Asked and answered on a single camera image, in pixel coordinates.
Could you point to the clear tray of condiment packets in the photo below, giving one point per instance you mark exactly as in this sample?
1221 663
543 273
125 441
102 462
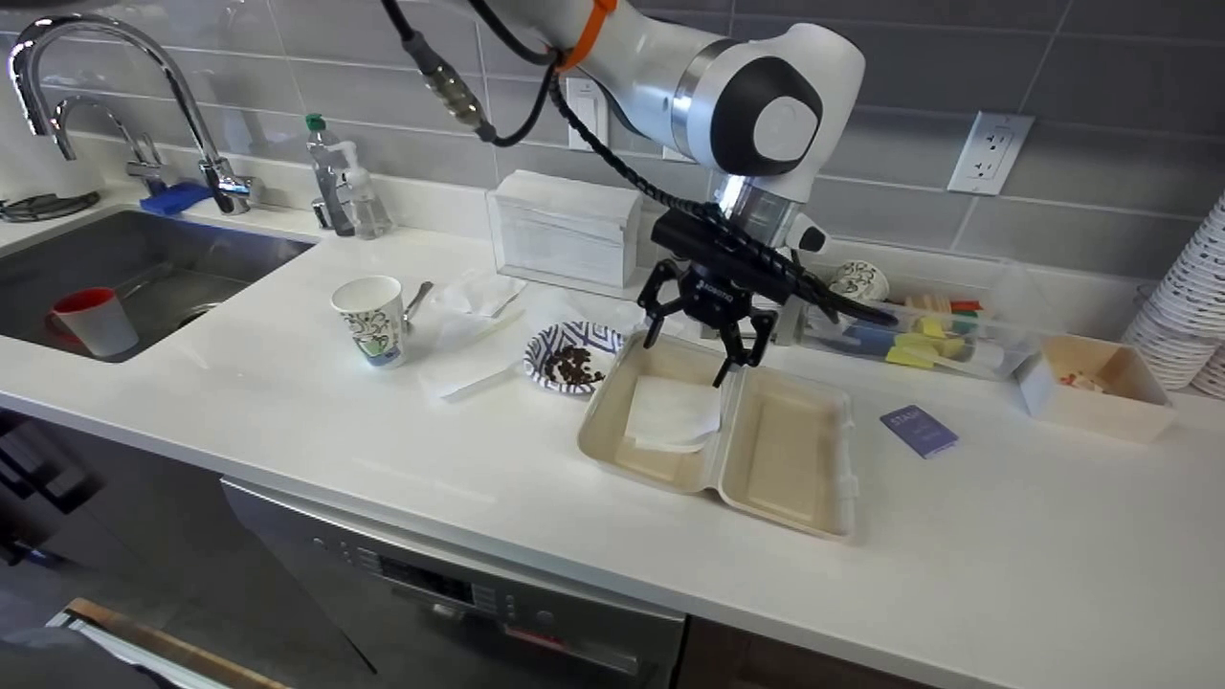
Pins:
929 335

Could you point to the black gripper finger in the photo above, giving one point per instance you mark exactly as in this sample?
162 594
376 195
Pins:
740 349
659 297

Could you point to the clear plastic water bottle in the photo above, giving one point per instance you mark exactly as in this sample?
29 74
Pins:
344 199

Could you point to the red cup in sink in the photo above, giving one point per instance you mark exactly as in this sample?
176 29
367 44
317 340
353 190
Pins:
98 319

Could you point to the small cardboard box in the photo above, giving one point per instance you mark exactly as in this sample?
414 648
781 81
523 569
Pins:
1096 389

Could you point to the white napkin box dispenser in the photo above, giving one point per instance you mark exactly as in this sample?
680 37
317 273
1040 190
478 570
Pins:
569 231

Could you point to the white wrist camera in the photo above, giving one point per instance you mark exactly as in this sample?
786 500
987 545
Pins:
777 219

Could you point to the clear plastic wrapper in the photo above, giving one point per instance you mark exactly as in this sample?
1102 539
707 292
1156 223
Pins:
466 312

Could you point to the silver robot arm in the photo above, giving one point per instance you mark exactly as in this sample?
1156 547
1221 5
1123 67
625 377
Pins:
756 113

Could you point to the steel kitchen sink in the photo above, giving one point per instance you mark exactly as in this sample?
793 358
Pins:
167 273

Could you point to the floral paper cup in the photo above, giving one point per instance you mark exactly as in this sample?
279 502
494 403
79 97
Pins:
374 316

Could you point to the white wall outlet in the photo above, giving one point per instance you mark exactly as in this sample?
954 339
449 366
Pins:
987 153

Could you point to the white tissue paper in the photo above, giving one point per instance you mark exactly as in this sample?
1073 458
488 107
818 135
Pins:
672 414

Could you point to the stack of paper cups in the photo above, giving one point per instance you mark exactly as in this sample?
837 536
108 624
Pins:
1184 316

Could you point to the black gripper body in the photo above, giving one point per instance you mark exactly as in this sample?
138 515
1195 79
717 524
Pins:
725 269

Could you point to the white plastic knife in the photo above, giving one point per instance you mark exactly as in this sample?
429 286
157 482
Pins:
478 383

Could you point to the blue sponge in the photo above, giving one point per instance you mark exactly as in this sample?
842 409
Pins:
172 199

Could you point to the metal spoon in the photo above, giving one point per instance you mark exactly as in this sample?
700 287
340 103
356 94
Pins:
420 300

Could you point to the stainless dishwasher front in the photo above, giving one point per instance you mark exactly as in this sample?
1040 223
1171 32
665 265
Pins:
453 619

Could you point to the beige take-away food container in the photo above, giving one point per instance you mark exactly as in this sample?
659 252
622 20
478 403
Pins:
781 446

